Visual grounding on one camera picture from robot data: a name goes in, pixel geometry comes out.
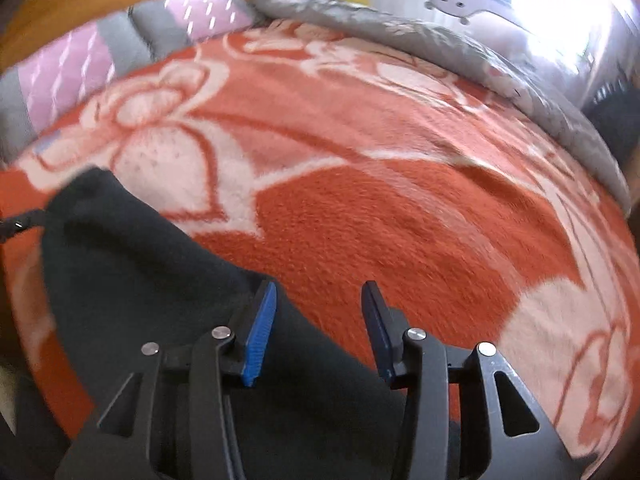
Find black pants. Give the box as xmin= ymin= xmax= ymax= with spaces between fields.
xmin=0 ymin=166 xmax=463 ymax=480

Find grey quilt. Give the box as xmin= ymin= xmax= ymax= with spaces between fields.
xmin=252 ymin=0 xmax=632 ymax=217

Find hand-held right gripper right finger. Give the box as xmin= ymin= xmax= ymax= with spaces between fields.
xmin=361 ymin=280 xmax=584 ymax=480

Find pink and grey pillow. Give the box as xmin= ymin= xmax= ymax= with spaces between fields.
xmin=0 ymin=0 xmax=266 ymax=163

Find orange floral blanket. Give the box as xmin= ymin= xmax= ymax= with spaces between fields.
xmin=0 ymin=19 xmax=640 ymax=471

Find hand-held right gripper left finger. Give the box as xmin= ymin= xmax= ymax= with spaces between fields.
xmin=54 ymin=280 xmax=278 ymax=480

